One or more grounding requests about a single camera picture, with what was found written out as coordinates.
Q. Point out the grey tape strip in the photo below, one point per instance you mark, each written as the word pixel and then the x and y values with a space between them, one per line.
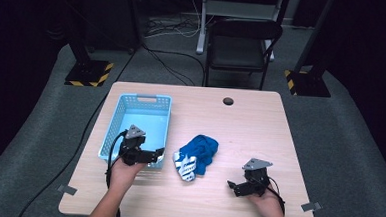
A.
pixel 311 206
pixel 67 190

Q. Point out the white metal stand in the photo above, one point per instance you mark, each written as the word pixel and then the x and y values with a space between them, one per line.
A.
pixel 201 29

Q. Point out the grey floor mat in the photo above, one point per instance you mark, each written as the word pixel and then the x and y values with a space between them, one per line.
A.
pixel 338 156

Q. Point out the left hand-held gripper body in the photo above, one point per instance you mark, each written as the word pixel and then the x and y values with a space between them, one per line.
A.
pixel 132 152

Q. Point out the black folding chair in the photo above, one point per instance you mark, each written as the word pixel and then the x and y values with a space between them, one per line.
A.
pixel 239 52

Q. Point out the person's right hand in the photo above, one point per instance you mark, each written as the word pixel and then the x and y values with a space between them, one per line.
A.
pixel 271 204

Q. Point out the person's left hand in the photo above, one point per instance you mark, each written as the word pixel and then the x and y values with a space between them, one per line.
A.
pixel 122 176

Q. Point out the light blue plastic basket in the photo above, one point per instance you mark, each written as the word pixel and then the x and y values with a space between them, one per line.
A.
pixel 147 119

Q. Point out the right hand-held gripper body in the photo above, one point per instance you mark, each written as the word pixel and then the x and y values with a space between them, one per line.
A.
pixel 255 182

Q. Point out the blue and white cloth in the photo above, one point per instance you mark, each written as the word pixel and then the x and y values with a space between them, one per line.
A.
pixel 200 152

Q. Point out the black stand with striped base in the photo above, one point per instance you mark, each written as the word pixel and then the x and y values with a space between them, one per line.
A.
pixel 310 84
pixel 87 73

